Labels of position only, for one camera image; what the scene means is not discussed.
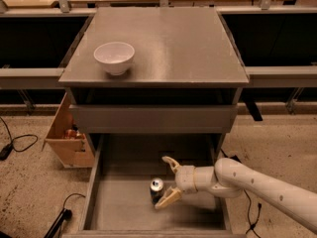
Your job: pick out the open grey middle drawer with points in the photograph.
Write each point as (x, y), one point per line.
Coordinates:
(118, 202)

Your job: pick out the closed grey top drawer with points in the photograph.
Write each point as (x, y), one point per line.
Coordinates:
(154, 119)

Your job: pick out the grey drawer cabinet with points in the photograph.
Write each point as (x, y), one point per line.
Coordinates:
(183, 57)

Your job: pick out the cardboard box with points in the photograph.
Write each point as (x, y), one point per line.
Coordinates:
(72, 153)

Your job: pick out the white ceramic bowl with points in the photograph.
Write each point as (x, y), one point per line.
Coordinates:
(115, 57)

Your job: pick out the black power adapter right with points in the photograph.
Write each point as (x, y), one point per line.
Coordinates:
(235, 158)

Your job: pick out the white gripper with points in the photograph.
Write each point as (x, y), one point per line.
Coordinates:
(185, 178)

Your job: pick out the orange items in box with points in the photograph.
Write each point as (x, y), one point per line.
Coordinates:
(73, 134)

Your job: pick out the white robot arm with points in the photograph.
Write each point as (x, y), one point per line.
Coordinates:
(227, 178)

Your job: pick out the blue silver redbull can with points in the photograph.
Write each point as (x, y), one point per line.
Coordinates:
(156, 189)

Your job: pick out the black stand with cable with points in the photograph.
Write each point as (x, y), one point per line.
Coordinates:
(64, 215)

